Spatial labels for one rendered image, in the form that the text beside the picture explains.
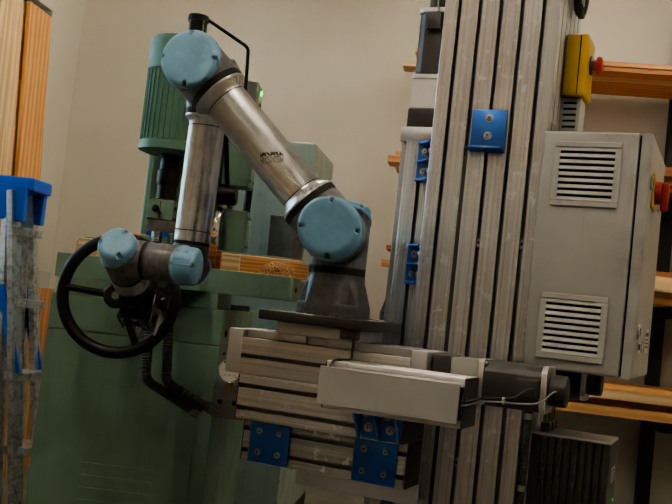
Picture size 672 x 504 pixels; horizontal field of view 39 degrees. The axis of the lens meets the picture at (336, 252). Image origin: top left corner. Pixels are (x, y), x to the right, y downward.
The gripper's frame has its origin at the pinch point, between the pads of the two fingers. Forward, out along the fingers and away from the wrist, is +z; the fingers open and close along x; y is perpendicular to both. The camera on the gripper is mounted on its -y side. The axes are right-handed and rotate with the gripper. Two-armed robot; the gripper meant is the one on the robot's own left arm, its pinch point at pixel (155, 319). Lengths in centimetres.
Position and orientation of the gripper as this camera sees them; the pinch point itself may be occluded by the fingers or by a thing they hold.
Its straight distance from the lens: 215.3
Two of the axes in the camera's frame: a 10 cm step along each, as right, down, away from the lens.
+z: 0.4, 5.3, 8.5
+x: 9.9, 1.2, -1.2
